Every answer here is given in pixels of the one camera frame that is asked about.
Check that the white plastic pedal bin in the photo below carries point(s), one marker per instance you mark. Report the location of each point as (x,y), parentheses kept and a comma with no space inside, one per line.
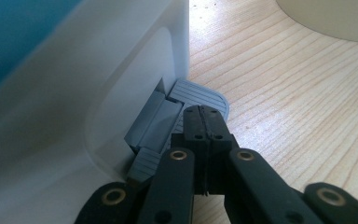
(74,99)

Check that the blue bin lid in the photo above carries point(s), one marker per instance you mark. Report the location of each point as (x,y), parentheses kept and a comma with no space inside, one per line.
(12,31)

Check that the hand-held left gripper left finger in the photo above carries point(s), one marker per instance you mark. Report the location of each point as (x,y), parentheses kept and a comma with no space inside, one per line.
(195,124)

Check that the grey ribbed bin pedal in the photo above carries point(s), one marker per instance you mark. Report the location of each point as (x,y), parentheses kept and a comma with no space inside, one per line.
(199,93)

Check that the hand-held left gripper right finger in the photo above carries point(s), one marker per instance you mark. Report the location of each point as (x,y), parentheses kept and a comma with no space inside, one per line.
(217,130)

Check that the cream round container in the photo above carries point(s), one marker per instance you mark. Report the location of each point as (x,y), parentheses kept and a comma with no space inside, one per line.
(332,18)

